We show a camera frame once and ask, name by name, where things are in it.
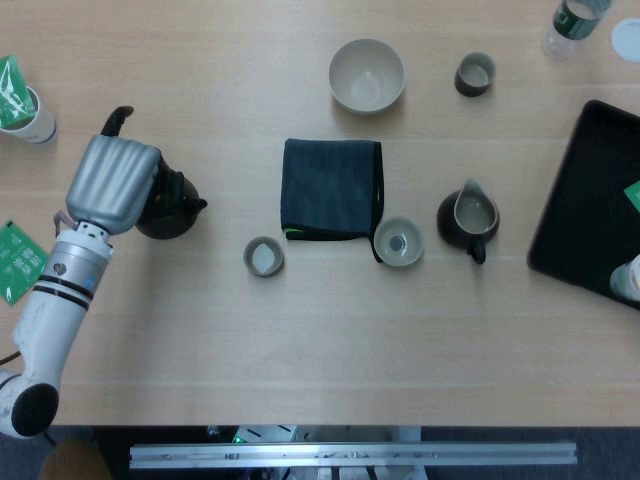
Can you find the small beige strainer bowl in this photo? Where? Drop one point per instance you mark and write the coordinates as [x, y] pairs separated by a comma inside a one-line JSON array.
[[397, 242]]

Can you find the white paper cup blue stripe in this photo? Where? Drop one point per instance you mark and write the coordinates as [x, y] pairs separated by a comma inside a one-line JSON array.
[[40, 125]]

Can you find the aluminium rail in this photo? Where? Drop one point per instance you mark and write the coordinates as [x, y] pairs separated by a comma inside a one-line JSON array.
[[350, 455]]

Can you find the black plastic tray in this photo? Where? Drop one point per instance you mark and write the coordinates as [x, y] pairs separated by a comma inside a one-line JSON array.
[[580, 210]]

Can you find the large beige bowl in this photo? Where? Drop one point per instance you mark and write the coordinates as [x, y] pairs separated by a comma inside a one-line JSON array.
[[366, 75]]

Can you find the white green paper cup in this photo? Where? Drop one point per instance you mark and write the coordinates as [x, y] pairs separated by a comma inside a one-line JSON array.
[[627, 280]]

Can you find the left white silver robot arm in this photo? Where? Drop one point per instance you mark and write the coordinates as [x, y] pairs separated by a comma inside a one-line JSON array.
[[55, 300]]

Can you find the dark brown ceramic teacup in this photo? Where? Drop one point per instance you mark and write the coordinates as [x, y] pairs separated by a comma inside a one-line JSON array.
[[264, 257], [472, 85]]

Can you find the clear bottle with green label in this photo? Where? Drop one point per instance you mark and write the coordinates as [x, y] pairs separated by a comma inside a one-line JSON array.
[[575, 22]]

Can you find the dark grey folded cloth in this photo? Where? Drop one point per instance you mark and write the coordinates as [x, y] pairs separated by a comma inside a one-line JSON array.
[[327, 187]]

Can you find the dark brown ceramic pitcher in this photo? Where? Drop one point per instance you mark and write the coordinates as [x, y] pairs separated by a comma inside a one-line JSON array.
[[447, 225]]

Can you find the green tea packet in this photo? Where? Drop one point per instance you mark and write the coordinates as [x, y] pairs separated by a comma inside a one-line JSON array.
[[20, 260], [12, 90], [634, 196]]

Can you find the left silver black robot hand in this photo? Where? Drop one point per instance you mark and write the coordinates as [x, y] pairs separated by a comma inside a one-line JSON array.
[[112, 180]]

